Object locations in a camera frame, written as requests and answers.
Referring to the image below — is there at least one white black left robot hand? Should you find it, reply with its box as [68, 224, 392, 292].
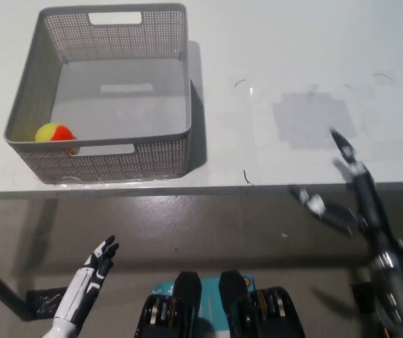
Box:
[53, 234, 120, 329]

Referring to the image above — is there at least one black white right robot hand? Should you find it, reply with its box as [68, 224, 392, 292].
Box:
[290, 127, 403, 269]

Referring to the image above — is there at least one yellow and orange tennis ball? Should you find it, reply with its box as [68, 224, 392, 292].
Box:
[34, 122, 80, 156]

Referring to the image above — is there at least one black floor pad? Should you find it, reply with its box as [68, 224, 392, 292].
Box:
[350, 280, 378, 313]
[26, 287, 70, 315]

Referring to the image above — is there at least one black metal table leg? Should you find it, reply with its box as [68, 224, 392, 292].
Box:
[0, 253, 35, 322]

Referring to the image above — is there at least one grey tape patch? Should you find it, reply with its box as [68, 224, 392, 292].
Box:
[271, 90, 359, 149]

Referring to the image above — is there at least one grey perforated plastic basket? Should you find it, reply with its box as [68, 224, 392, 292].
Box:
[3, 3, 193, 184]

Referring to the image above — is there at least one black teal robot torso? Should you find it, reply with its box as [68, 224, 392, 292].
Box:
[134, 269, 307, 338]

